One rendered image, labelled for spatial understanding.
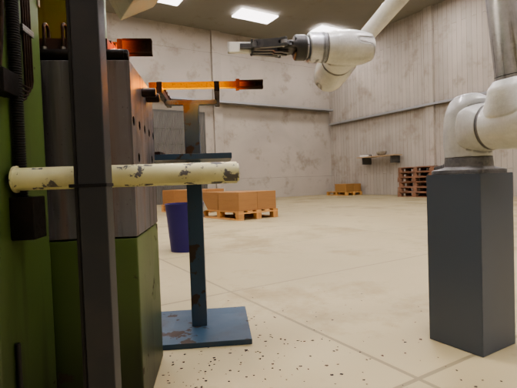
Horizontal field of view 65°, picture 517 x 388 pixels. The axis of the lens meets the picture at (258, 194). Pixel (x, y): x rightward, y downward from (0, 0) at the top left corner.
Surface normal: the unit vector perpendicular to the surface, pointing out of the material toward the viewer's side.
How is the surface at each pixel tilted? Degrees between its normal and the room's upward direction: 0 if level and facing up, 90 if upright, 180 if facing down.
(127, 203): 90
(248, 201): 90
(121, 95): 90
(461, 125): 87
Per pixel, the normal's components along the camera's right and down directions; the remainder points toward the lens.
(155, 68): 0.52, 0.01
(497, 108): -0.95, 0.11
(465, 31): -0.85, 0.04
